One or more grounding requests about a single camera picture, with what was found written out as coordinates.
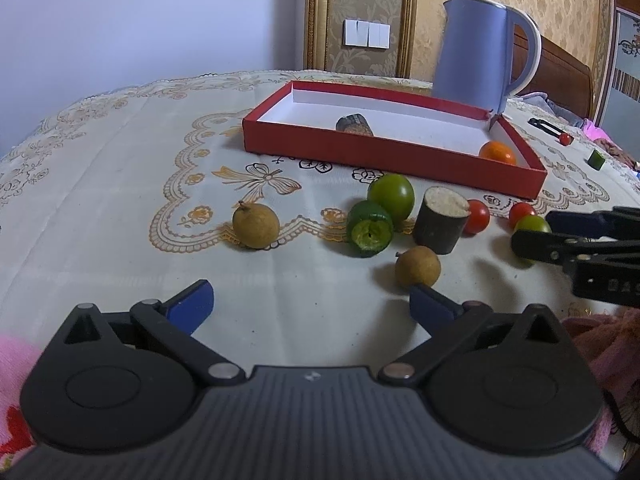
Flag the orange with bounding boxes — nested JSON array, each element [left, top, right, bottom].
[[478, 141, 517, 166]]

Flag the black clip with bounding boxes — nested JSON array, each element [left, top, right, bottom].
[[528, 118, 568, 138]]

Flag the pink cloth with red print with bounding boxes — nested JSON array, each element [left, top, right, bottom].
[[0, 332, 43, 466]]

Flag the bright pink garment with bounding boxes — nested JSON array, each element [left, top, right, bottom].
[[580, 119, 640, 161]]

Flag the reddish knitted cloth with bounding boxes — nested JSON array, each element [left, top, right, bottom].
[[562, 307, 640, 471]]

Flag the small green tomato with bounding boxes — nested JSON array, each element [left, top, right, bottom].
[[514, 215, 552, 236]]

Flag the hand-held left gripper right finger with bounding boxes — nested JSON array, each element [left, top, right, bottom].
[[377, 284, 576, 386]]

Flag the red cardboard box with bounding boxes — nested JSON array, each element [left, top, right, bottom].
[[242, 80, 548, 201]]

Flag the blue electric kettle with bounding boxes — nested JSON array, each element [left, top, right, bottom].
[[430, 0, 543, 116]]

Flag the gold wall moulding frame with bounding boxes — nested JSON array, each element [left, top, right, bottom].
[[305, 0, 420, 78]]

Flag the large green tomato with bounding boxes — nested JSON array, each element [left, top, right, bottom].
[[367, 173, 416, 226]]

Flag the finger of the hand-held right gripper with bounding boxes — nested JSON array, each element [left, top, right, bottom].
[[546, 206, 640, 241], [511, 229, 640, 308]]

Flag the wooden headboard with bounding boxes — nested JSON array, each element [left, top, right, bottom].
[[512, 25, 596, 121]]

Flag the large cucumber piece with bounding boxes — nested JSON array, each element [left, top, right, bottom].
[[346, 200, 394, 259]]

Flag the grey pillow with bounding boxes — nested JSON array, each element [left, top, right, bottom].
[[520, 92, 586, 126]]

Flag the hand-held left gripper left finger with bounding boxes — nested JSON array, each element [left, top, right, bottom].
[[44, 280, 246, 386]]

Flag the brown longan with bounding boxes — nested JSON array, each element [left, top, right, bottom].
[[232, 201, 280, 250], [395, 246, 442, 289]]

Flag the white light switch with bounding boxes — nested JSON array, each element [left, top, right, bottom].
[[343, 18, 392, 50]]

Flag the patterned cabinet door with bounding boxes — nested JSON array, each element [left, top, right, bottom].
[[595, 0, 640, 131]]

